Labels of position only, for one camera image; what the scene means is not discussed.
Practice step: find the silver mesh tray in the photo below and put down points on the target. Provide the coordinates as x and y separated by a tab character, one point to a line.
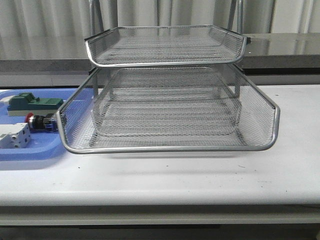
137	46
168	109

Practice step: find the red emergency stop button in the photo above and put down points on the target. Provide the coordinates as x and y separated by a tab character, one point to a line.
47	123

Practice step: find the silver mesh top tray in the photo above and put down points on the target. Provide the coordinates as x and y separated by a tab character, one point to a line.
137	46

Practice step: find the blue plastic tray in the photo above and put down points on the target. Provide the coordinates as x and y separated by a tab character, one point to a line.
43	144

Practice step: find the grey background counter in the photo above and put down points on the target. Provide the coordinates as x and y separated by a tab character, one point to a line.
62	61

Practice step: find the grey metal rack frame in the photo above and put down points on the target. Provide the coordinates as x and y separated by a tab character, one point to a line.
166	87

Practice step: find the green electrical switch block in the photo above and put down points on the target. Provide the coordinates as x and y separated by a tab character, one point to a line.
25	103

